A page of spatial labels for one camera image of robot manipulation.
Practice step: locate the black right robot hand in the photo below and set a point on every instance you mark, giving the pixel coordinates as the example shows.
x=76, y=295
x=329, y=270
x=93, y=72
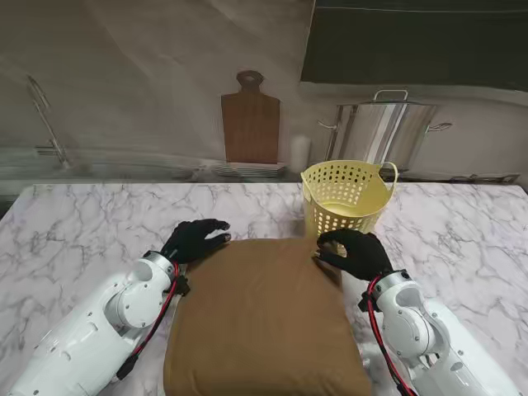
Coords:
x=365, y=255

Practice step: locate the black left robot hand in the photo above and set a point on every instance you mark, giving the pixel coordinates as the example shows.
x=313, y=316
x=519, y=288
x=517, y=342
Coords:
x=194, y=239

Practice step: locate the brown pillowcase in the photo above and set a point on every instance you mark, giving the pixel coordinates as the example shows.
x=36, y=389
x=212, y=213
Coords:
x=264, y=313

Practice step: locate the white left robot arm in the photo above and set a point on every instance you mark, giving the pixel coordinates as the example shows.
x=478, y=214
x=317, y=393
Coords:
x=90, y=334

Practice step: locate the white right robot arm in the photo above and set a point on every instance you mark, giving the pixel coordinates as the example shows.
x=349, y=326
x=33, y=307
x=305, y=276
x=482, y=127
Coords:
x=433, y=342

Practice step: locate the yellow perforated laundry basket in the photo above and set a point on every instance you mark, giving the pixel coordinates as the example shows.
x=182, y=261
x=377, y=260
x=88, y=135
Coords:
x=371, y=198

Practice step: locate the stack of white plates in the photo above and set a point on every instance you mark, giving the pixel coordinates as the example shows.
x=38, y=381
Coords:
x=251, y=170

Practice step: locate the steel kitchen sink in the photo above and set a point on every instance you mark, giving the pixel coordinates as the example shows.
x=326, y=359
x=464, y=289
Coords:
x=132, y=169

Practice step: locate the white pillar candle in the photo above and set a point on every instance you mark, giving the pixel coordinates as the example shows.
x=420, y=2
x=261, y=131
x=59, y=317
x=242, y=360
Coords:
x=300, y=154

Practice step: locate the brown wooden cutting board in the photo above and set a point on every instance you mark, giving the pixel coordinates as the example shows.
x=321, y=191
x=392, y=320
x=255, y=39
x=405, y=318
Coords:
x=249, y=128

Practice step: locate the large steel stock pot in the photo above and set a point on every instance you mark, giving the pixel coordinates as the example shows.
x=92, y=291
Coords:
x=383, y=132

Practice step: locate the black stove grate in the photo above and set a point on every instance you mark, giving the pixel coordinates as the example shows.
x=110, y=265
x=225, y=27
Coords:
x=486, y=178

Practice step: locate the chrome kitchen faucet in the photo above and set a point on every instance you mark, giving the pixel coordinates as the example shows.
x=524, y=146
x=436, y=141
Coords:
x=45, y=119

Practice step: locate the dark range hood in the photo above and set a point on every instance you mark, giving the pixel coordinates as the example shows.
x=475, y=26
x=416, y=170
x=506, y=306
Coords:
x=412, y=45

